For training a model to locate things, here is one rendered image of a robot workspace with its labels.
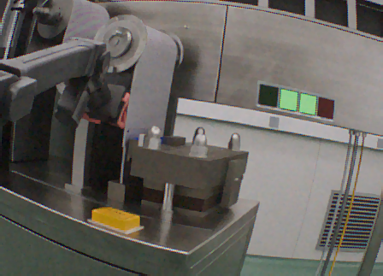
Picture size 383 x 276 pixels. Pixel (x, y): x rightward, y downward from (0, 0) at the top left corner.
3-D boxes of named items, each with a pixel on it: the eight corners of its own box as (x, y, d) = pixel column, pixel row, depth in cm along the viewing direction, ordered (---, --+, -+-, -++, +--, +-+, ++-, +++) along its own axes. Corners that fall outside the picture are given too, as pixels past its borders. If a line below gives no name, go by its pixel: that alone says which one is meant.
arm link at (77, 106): (110, 46, 82) (71, 38, 82) (82, 103, 77) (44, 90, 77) (111, 80, 92) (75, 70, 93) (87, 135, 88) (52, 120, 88)
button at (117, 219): (91, 221, 85) (91, 209, 85) (107, 217, 92) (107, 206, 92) (124, 232, 83) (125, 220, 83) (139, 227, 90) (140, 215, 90)
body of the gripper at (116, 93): (115, 120, 95) (104, 99, 89) (75, 113, 98) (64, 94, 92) (128, 91, 98) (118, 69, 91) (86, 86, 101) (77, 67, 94)
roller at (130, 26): (91, 64, 114) (103, 20, 113) (132, 72, 139) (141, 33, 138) (133, 67, 111) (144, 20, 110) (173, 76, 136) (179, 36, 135)
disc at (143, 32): (85, 71, 115) (100, 14, 114) (86, 71, 115) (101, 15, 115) (139, 74, 111) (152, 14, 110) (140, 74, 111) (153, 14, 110)
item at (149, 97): (122, 146, 112) (136, 61, 111) (160, 143, 135) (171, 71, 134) (124, 147, 112) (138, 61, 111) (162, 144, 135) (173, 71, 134)
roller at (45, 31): (32, 38, 123) (44, -3, 122) (69, 46, 147) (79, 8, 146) (65, 38, 119) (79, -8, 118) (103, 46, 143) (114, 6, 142)
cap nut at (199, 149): (186, 155, 107) (190, 132, 106) (191, 154, 110) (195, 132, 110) (204, 158, 105) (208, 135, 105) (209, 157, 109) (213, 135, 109)
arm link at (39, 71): (15, 82, 43) (-40, 61, 44) (7, 133, 44) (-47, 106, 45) (119, 44, 84) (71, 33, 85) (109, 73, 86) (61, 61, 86)
